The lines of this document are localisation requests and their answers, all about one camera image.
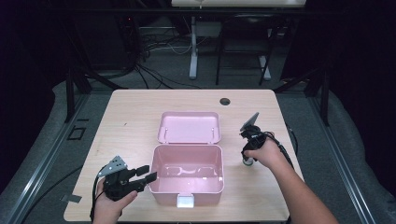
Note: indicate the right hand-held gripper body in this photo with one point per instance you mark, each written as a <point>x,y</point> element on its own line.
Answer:
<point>253,138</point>

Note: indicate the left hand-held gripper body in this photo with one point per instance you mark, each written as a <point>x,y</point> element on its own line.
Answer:
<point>116,183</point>

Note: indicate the small white-capped bottle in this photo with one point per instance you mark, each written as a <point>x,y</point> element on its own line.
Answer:
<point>248,162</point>

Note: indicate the pink plastic storage box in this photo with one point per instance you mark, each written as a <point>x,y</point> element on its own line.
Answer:
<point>186,127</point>

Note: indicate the person's right hand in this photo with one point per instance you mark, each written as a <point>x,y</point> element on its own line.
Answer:
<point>267,154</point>

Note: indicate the person's left hand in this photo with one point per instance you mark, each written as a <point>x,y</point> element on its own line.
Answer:
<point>107,207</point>

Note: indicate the grey tape strip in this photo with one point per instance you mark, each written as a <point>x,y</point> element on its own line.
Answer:
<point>71,198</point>

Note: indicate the black metal stand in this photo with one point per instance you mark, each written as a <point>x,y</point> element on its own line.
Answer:
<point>70,93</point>
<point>325,93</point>

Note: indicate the black chair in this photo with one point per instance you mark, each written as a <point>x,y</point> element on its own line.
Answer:
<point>246,25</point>

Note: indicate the white desk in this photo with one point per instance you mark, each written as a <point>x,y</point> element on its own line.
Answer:
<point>236,3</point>

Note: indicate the aluminium floor rail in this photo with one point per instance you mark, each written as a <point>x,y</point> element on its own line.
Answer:
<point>342,161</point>
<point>46,155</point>

